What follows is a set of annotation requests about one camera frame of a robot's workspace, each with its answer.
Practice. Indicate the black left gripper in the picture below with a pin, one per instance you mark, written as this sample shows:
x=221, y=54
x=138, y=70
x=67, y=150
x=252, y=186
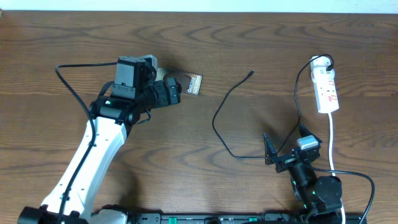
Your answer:
x=165, y=99

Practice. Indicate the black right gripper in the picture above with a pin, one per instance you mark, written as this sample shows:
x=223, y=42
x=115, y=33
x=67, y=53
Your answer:
x=272, y=157

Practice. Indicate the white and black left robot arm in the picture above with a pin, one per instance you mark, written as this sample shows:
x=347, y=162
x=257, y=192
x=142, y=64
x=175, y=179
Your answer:
x=116, y=110

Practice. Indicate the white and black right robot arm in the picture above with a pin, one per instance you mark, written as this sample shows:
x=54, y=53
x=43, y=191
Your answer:
x=320, y=195

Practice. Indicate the white power strip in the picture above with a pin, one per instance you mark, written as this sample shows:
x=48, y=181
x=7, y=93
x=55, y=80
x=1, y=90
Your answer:
x=322, y=75

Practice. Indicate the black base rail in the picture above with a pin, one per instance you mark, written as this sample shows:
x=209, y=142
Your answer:
x=248, y=218

